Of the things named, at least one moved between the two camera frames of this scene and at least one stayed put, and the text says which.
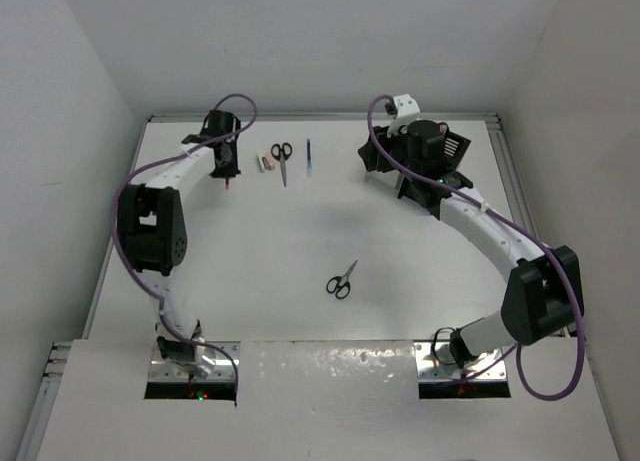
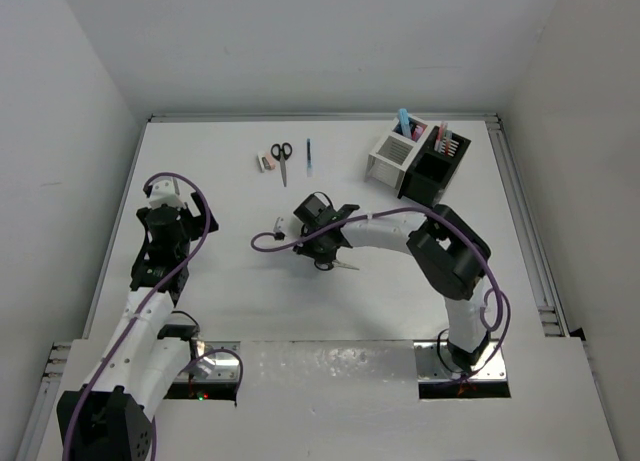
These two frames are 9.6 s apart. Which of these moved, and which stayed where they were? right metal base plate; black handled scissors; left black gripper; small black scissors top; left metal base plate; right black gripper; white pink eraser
Moved: black handled scissors; right black gripper; left black gripper
Stayed: white pink eraser; small black scissors top; left metal base plate; right metal base plate
